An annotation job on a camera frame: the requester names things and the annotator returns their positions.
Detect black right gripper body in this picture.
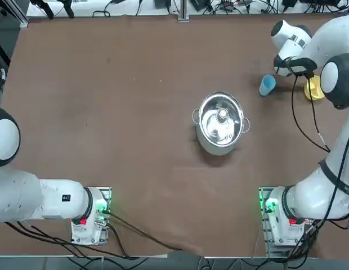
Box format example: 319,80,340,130
287,57,318,75

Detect blue plastic cup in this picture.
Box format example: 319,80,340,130
258,74,277,97

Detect yellow plastic bowl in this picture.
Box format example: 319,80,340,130
303,74,327,100

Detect black red power strip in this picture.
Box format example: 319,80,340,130
216,0,237,9

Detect stainless steel pot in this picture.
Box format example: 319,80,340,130
191,91,251,156

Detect black tripod leg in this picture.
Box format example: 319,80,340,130
29,0,55,20
60,0,75,19

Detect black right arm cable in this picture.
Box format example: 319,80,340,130
291,71,349,226

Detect aluminium camera post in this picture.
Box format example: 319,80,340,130
177,0,190,22

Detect black cable across table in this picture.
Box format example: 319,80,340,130
106,212,184,251

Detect silver frame rail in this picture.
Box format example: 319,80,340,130
11,0,29,28

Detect black cable bundle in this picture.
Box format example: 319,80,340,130
4,220,130,259

